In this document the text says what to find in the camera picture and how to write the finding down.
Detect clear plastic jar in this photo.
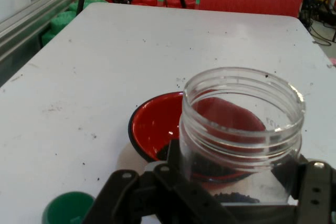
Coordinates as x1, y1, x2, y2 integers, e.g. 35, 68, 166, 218
179, 67, 307, 206

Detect aluminium rail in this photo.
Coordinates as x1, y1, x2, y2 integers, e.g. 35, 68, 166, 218
0, 0, 90, 63

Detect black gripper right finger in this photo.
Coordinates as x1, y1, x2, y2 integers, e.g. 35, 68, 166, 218
289, 155, 336, 224

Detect black equipment cables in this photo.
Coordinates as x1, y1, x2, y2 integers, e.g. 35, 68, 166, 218
299, 0, 336, 47

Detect green foam block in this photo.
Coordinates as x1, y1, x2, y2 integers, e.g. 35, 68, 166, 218
40, 0, 108, 46

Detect red bowl with black rim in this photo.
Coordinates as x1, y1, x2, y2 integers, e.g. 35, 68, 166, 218
128, 91, 266, 184

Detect green capped spice bottle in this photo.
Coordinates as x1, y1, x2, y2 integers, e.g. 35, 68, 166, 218
41, 191, 97, 224

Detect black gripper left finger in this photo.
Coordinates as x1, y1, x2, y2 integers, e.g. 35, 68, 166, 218
81, 138, 238, 224

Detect black seeds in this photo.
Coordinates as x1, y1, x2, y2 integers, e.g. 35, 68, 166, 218
156, 144, 260, 204

